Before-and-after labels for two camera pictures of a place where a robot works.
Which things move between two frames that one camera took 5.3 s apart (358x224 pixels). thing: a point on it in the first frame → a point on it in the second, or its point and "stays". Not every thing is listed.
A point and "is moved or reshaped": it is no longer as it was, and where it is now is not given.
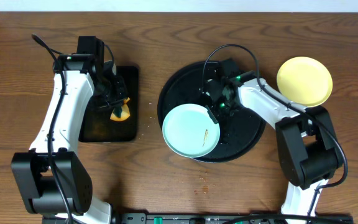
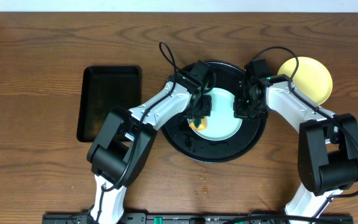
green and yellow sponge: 121,113 is moved or reshaped
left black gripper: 114,102 → 201,106
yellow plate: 305,80 stays
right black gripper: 213,113 → 247,106
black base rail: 207,218 stays
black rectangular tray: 98,127 stays
